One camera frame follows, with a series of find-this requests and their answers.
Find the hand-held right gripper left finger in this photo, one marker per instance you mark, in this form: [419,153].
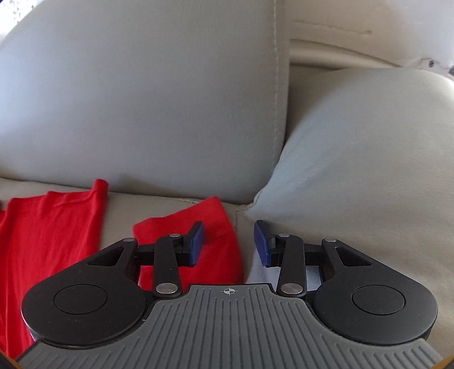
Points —
[197,244]

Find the grey sofa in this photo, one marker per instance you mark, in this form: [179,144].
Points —
[142,106]

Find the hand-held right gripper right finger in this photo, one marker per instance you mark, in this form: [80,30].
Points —
[261,244]

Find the red shirt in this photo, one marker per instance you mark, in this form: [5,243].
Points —
[46,241]

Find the light grey pillow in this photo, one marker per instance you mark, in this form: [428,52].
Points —
[354,159]

